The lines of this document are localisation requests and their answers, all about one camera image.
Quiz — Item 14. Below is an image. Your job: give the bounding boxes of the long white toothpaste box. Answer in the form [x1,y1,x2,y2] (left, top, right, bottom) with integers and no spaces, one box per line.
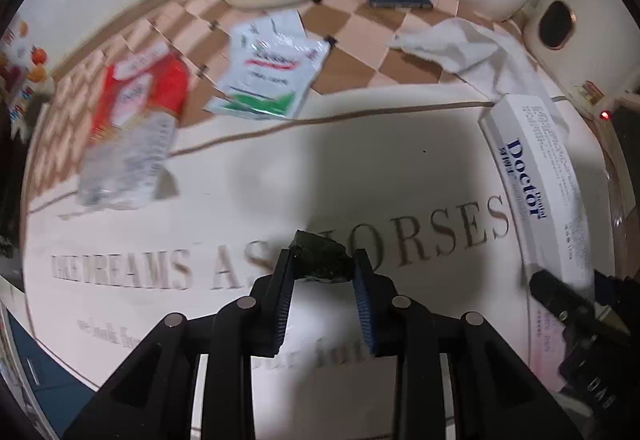
[478,93,599,390]

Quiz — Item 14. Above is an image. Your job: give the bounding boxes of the small red green wrapper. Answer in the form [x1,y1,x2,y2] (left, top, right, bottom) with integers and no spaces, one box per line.
[291,231,355,284]

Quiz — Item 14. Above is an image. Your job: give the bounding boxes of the red clear snack bag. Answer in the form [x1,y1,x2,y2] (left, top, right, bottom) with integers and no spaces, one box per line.
[77,41,190,210]

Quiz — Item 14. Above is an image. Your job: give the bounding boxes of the white tissue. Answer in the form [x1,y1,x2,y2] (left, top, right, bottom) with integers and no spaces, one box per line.
[388,17,570,134]

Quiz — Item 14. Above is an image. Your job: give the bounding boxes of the green white sachet packet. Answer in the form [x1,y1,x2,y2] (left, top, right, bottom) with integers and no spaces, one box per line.
[204,10,332,119]

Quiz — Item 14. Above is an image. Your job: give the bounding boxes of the blue cabinet doors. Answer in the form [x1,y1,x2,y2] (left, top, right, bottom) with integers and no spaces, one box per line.
[1,303,101,439]

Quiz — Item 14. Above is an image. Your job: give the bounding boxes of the checkered table cloth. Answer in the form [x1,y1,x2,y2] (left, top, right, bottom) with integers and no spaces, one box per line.
[20,0,529,387]

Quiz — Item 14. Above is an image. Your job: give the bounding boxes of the white pink electric kettle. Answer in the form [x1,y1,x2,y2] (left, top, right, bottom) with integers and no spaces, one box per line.
[524,0,639,118]

